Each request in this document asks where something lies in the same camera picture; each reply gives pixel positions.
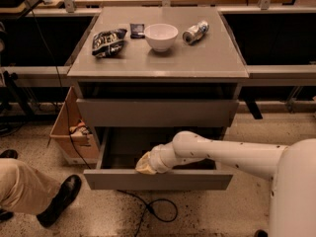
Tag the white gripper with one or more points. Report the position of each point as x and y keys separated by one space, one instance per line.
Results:
x=155 y=163

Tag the grey drawer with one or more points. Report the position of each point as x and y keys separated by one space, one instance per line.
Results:
x=157 y=113
x=122 y=147

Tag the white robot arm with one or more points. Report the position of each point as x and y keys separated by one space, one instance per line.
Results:
x=290 y=168

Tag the grey top drawer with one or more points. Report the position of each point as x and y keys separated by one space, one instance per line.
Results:
x=157 y=113

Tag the grey drawer cabinet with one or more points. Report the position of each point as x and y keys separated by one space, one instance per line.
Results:
x=208 y=70

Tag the cardboard box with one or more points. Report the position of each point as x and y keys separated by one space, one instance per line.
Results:
x=73 y=138

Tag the black leather shoe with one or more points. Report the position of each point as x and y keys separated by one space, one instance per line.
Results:
x=68 y=192

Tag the person leg khaki trousers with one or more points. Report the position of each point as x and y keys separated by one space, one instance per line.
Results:
x=25 y=189

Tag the dark chip bag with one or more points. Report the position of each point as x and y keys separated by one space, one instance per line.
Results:
x=108 y=43

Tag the white bowl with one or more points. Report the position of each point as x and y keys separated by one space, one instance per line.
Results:
x=160 y=37

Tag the small dark blue packet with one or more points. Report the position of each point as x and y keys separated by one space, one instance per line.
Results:
x=137 y=31

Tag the crushed silver can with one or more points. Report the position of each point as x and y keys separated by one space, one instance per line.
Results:
x=195 y=32

